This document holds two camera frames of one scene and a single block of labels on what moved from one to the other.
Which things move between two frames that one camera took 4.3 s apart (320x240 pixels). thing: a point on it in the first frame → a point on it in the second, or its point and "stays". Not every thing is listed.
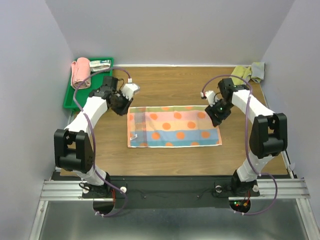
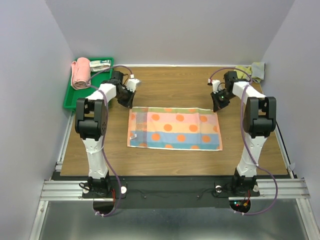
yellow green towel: [244, 72] stays
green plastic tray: [96, 80] stays
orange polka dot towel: [176, 126] stays
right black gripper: [211, 111] → [217, 104]
